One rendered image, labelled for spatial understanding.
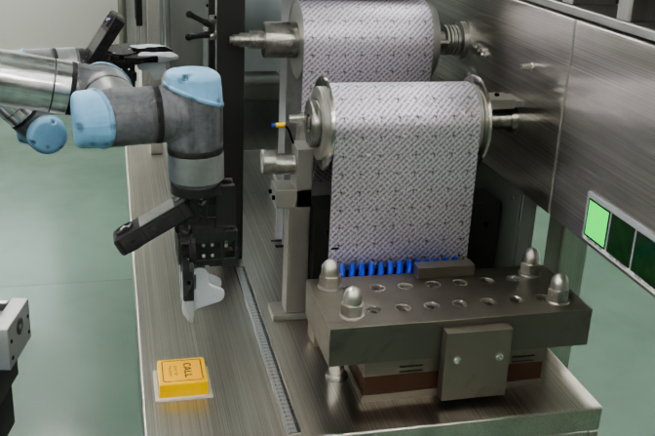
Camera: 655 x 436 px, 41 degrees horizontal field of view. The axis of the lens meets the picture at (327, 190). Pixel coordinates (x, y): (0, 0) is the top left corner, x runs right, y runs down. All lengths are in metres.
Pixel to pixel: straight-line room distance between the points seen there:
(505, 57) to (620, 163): 0.39
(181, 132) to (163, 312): 0.48
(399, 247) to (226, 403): 0.37
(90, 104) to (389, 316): 0.50
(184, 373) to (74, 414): 1.63
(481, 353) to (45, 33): 5.89
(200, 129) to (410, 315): 0.40
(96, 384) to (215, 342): 1.64
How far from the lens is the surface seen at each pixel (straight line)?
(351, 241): 1.39
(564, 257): 1.72
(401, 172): 1.38
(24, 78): 1.24
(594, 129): 1.27
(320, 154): 1.36
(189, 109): 1.14
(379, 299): 1.31
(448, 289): 1.36
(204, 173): 1.17
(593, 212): 1.26
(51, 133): 1.78
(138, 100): 1.14
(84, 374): 3.13
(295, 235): 1.46
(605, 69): 1.25
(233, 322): 1.51
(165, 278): 1.67
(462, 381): 1.31
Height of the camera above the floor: 1.62
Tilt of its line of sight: 20 degrees down
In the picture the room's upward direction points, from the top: 3 degrees clockwise
